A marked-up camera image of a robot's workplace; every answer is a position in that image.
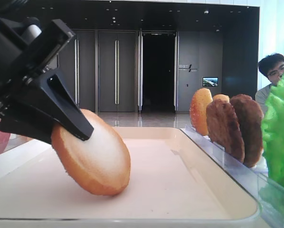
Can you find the golden bun half outer right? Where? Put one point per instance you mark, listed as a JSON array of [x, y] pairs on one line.
[[221, 97]]

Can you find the small wall screen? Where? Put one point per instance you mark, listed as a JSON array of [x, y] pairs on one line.
[[209, 81]]

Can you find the cream rectangular tray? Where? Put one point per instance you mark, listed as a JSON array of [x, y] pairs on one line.
[[173, 184]]

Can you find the dark double door left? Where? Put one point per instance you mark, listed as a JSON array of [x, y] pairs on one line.
[[77, 62]]

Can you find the dark double door middle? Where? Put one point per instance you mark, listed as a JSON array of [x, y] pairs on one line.
[[116, 71]]

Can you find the clear plastic rack right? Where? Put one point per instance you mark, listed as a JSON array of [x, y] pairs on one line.
[[267, 192]]

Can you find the person with glasses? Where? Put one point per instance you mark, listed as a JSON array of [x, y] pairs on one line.
[[272, 67]]

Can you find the dark double door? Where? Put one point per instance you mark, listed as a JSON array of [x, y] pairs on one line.
[[116, 71], [77, 62]]

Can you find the golden bun half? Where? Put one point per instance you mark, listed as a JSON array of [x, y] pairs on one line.
[[197, 111], [221, 97]]

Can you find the brown meat patty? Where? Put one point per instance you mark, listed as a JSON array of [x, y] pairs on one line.
[[223, 128], [250, 115]]

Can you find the bun slice white cut face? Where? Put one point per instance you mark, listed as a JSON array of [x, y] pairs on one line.
[[100, 165]]

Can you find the brown meat patty outer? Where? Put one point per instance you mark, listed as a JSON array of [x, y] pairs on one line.
[[250, 115]]

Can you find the green lettuce leaf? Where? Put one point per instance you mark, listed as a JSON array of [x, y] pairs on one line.
[[273, 133]]

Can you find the brown meat patty inner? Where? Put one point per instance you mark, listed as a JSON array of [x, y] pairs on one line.
[[223, 128]]

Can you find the golden bun half inner right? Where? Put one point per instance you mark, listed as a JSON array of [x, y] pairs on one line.
[[197, 111]]

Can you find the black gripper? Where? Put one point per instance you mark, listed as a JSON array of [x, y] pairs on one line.
[[33, 96]]

